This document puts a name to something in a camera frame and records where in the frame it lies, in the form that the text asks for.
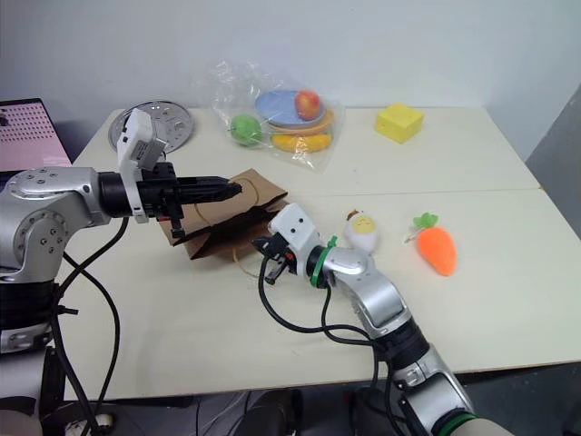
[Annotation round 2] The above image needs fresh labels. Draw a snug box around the green apple toy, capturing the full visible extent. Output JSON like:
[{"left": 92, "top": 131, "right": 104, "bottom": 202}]
[{"left": 230, "top": 114, "right": 263, "bottom": 147}]

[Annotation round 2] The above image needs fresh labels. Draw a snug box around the yellow cheese block toy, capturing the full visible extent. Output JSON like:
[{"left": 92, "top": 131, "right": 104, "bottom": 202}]
[{"left": 374, "top": 102, "right": 426, "bottom": 145}]

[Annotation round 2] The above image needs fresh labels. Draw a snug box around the yellow banana toy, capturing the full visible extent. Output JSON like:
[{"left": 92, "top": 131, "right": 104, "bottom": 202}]
[{"left": 271, "top": 133, "right": 333, "bottom": 154}]

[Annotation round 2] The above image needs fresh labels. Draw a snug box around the red apple toy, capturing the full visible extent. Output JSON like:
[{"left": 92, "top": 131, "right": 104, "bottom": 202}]
[{"left": 293, "top": 89, "right": 321, "bottom": 121}]

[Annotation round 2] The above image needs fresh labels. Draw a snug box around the orange plate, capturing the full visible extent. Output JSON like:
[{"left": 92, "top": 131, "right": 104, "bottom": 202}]
[{"left": 267, "top": 107, "right": 336, "bottom": 136}]

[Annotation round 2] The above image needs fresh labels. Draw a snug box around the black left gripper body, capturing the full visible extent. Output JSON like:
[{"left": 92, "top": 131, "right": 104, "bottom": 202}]
[{"left": 134, "top": 161, "right": 187, "bottom": 249}]

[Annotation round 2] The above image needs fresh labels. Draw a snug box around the white egg plush toy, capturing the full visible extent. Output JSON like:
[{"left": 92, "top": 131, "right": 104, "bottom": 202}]
[{"left": 341, "top": 209, "right": 380, "bottom": 253}]

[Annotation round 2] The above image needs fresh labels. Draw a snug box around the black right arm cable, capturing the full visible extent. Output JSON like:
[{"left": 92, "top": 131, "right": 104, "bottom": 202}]
[{"left": 257, "top": 259, "right": 397, "bottom": 412}]

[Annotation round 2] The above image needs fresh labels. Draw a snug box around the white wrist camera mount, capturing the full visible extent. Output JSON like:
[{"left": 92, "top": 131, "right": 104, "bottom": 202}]
[
  {"left": 268, "top": 203, "right": 324, "bottom": 263},
  {"left": 115, "top": 107, "right": 167, "bottom": 224}
]

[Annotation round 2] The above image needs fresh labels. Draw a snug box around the clear plastic bag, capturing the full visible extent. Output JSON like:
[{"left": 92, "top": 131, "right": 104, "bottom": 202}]
[{"left": 198, "top": 60, "right": 347, "bottom": 174}]

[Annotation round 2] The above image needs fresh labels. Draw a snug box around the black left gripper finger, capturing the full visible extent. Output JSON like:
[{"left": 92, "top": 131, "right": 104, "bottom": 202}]
[
  {"left": 175, "top": 174, "right": 233, "bottom": 191},
  {"left": 177, "top": 182, "right": 244, "bottom": 206}
]

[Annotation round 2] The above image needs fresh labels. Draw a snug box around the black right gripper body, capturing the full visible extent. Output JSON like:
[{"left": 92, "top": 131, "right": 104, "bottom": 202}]
[{"left": 263, "top": 233, "right": 302, "bottom": 279}]

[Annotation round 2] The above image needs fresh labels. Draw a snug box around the orange carrot plush toy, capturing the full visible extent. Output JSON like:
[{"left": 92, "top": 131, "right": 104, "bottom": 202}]
[{"left": 402, "top": 212, "right": 458, "bottom": 277}]

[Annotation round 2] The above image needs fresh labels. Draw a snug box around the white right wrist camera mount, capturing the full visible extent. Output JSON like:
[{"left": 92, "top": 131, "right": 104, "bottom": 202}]
[{"left": 268, "top": 203, "right": 324, "bottom": 263}]

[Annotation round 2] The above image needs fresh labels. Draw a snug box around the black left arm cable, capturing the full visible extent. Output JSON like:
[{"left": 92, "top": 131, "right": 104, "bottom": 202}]
[{"left": 48, "top": 216, "right": 131, "bottom": 433}]

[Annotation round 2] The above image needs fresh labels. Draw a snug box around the green cable tie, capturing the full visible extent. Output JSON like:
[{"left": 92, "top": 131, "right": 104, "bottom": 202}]
[{"left": 310, "top": 234, "right": 340, "bottom": 288}]

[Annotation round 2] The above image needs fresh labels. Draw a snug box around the brown paper bag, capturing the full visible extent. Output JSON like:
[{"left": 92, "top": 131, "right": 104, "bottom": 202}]
[{"left": 169, "top": 168, "right": 291, "bottom": 262}]

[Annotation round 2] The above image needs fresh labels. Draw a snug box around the silver perforated round tray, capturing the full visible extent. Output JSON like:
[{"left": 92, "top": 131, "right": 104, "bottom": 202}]
[{"left": 108, "top": 100, "right": 196, "bottom": 154}]

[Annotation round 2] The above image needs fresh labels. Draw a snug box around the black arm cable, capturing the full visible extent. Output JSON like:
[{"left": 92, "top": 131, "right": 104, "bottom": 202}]
[
  {"left": 257, "top": 259, "right": 397, "bottom": 412},
  {"left": 48, "top": 216, "right": 131, "bottom": 433}
]

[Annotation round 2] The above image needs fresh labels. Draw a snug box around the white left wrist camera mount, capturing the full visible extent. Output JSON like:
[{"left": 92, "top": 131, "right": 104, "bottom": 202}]
[{"left": 115, "top": 107, "right": 167, "bottom": 224}]

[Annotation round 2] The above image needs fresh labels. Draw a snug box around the blue plate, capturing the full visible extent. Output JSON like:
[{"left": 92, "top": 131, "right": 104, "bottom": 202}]
[{"left": 253, "top": 89, "right": 327, "bottom": 127}]

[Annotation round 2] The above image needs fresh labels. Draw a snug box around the pink perforated board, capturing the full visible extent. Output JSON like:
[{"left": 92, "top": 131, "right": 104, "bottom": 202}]
[{"left": 0, "top": 98, "right": 74, "bottom": 172}]

